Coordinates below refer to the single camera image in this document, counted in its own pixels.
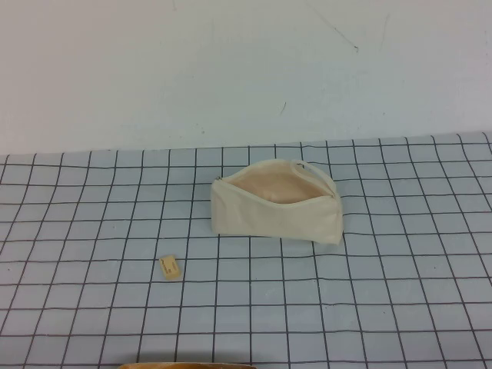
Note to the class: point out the small cream eraser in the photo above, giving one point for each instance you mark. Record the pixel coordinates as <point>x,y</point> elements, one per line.
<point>169,266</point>

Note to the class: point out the cream fabric pencil case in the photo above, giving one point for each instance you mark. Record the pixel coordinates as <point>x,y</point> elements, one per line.
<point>269,219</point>

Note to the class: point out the blue grid-pattern tablecloth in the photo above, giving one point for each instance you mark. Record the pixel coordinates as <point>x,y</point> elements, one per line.
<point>346,300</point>

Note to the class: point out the brown rounded object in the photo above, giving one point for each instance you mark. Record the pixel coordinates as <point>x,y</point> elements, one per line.
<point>184,366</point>

